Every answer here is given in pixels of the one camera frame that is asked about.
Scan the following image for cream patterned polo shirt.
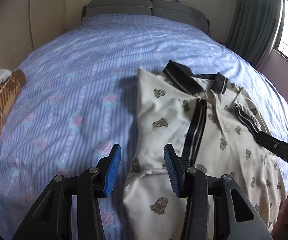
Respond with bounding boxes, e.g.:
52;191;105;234
123;61;286;239

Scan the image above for blue floral bed sheet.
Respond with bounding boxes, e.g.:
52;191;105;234
0;15;288;239

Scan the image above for brown plaid folded garment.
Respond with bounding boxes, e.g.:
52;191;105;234
0;69;27;155

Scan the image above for teal window curtain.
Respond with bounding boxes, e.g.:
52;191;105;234
225;0;284;69

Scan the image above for grey padded headboard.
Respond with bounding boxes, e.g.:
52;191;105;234
81;0;210;35

